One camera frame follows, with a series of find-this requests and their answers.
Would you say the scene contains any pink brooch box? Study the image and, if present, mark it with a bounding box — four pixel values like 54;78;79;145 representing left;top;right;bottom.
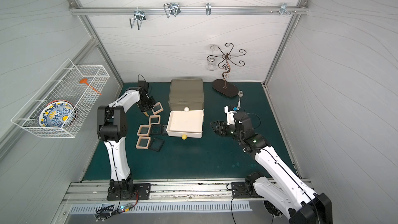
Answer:
151;102;164;115
137;125;151;136
136;136;151;149
149;115;161;125

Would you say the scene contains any three-tier drawer cabinet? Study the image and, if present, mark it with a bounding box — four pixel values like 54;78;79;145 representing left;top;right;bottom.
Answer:
166;78;204;140

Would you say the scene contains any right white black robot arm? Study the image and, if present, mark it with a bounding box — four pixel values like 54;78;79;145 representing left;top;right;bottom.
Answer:
210;111;333;224

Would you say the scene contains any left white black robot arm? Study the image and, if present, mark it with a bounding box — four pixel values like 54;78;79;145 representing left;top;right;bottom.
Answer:
97;80;156;192

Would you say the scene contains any black brooch box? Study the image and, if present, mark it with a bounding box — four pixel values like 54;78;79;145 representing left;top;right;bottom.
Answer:
150;124;163;135
148;138;164;152
161;125;168;135

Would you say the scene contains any hello kitty metal spoon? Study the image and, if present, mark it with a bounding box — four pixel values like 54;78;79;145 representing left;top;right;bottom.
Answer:
237;91;244;111

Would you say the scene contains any brown metal jewelry stand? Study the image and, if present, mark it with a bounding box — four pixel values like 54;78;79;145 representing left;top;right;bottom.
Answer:
212;43;247;97

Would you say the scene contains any clear wine glass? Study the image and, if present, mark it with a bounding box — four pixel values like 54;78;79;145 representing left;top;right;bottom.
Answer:
206;45;218;71

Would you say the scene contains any orange plastic spoon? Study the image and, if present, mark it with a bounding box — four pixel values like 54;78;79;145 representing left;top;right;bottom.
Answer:
79;78;101;95

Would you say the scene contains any blue yellow patterned plate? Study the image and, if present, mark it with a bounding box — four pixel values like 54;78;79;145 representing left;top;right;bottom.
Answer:
38;100;75;128

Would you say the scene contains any metal double hook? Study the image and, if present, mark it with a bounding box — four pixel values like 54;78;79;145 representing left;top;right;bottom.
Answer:
163;3;181;19
129;8;146;30

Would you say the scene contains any metal single hook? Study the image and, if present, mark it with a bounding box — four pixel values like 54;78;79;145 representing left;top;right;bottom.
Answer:
205;3;211;16

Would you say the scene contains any white vent strip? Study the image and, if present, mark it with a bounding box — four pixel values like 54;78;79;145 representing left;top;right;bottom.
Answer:
69;201;252;215

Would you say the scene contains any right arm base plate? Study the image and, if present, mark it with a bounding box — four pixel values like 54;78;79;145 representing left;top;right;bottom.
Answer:
227;181;263;199

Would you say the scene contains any white wire basket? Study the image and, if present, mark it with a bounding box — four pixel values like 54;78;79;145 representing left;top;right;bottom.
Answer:
11;59;109;138

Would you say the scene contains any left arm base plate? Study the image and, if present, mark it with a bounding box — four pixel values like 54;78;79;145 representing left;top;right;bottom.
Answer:
106;180;151;201

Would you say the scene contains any aluminium top rail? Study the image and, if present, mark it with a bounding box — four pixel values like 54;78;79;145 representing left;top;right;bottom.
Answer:
69;5;309;17

